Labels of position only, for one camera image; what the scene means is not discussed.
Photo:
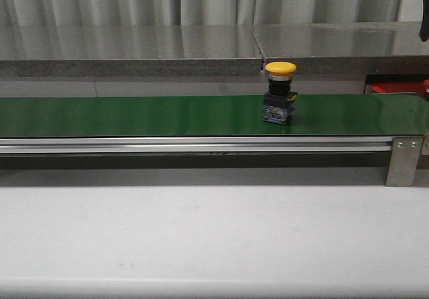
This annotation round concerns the red plastic tray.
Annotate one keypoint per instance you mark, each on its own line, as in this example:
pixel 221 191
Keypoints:
pixel 398 87

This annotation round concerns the yellow push button switch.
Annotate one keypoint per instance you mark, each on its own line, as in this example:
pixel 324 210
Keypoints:
pixel 278 101

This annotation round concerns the grey stone counter slab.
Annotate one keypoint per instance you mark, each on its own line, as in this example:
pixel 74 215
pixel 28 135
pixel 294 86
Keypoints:
pixel 129 51

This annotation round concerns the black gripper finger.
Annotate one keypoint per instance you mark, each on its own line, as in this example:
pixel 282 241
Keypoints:
pixel 424 28

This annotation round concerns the white pleated curtain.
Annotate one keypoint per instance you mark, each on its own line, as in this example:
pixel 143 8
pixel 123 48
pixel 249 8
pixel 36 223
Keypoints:
pixel 194 12

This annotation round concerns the aluminium conveyor frame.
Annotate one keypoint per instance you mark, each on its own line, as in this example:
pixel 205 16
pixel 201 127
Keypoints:
pixel 86 145

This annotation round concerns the green conveyor belt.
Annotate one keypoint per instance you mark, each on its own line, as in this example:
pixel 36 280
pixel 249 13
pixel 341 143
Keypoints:
pixel 378 114

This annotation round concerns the steel conveyor support bracket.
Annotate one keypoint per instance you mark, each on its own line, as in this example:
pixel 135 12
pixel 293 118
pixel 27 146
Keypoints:
pixel 405 153

